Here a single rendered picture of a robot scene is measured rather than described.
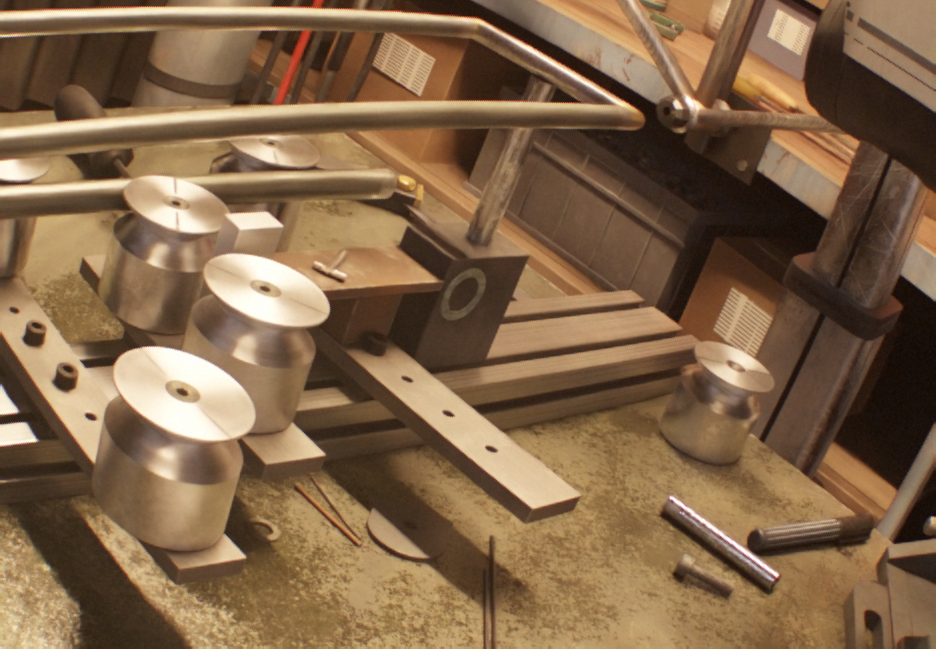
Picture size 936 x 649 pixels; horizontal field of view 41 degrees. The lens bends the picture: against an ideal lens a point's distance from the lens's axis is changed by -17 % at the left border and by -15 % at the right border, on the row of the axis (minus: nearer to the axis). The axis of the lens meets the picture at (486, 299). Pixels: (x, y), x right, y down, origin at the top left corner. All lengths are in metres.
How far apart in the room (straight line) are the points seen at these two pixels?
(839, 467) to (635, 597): 1.33
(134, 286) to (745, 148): 1.41
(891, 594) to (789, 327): 0.60
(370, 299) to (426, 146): 1.70
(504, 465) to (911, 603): 0.25
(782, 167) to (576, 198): 0.41
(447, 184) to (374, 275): 1.67
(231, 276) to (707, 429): 0.30
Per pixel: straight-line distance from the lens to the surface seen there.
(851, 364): 1.23
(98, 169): 0.79
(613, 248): 2.09
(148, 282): 0.54
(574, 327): 0.74
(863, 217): 1.22
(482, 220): 0.63
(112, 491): 0.43
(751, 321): 1.97
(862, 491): 1.88
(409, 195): 0.87
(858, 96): 1.18
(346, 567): 0.54
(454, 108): 0.50
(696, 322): 2.03
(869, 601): 0.66
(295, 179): 0.63
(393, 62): 2.36
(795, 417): 1.26
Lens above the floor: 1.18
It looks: 22 degrees down
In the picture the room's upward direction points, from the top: 22 degrees clockwise
